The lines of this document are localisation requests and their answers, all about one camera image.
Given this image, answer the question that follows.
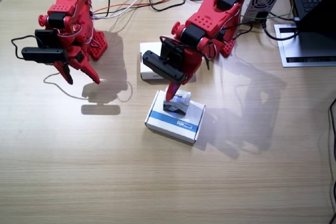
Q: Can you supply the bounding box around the small white and grey box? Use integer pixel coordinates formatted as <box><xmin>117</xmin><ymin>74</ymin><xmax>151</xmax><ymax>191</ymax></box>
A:
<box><xmin>162</xmin><ymin>89</ymin><xmax>193</xmax><ymax>116</ymax></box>

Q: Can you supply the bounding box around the black bar webcam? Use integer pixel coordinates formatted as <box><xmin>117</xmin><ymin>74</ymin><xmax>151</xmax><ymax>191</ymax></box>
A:
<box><xmin>21</xmin><ymin>47</ymin><xmax>69</xmax><ymax>64</ymax></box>
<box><xmin>142</xmin><ymin>50</ymin><xmax>186</xmax><ymax>86</ymax></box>

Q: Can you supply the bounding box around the white box with blue stripe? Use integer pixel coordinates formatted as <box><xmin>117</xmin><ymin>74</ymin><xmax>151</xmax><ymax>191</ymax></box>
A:
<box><xmin>144</xmin><ymin>90</ymin><xmax>206</xmax><ymax>145</ymax></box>

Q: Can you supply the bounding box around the plain white cardboard box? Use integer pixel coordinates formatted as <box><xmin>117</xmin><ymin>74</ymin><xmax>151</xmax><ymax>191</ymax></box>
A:
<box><xmin>139</xmin><ymin>41</ymin><xmax>191</xmax><ymax>81</ymax></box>

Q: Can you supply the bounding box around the thin black webcam cable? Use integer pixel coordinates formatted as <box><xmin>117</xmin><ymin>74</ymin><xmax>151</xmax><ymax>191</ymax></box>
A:
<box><xmin>10</xmin><ymin>34</ymin><xmax>44</xmax><ymax>60</ymax></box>
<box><xmin>159</xmin><ymin>20</ymin><xmax>254</xmax><ymax>71</ymax></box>

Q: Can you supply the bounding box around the black power cord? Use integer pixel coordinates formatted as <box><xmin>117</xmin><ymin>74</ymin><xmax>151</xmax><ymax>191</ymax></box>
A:
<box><xmin>258</xmin><ymin>10</ymin><xmax>300</xmax><ymax>42</ymax></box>

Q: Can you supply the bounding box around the green cable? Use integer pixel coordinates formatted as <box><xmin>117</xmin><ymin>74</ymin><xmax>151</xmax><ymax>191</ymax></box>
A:
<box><xmin>240</xmin><ymin>5</ymin><xmax>294</xmax><ymax>23</ymax></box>

